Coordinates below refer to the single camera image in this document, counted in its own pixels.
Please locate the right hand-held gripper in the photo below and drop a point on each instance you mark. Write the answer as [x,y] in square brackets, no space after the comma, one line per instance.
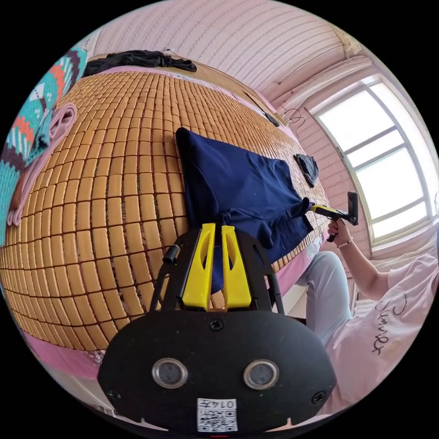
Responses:
[339,215]

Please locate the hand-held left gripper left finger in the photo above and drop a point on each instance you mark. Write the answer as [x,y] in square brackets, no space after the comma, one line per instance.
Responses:
[192,274]

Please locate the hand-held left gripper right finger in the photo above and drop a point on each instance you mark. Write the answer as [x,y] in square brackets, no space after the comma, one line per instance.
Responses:
[236,284]

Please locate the dark blue short sleeve shirt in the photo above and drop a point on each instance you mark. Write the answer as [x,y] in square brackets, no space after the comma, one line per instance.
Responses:
[236,185]

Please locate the person's right forearm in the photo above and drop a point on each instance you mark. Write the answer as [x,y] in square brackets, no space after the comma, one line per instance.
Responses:
[363,267]

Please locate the person's right hand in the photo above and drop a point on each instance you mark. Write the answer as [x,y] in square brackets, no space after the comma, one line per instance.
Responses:
[343,233]

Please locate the small black garment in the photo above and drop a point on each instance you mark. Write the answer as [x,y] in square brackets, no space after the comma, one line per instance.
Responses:
[308,168]

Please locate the window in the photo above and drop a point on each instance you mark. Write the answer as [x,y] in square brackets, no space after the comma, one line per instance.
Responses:
[387,157]

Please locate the bed with woven bamboo mat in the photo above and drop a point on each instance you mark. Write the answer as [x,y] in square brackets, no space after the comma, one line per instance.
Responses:
[103,192]

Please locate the person's body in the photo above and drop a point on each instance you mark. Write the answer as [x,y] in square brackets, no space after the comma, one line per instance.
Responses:
[377,336]

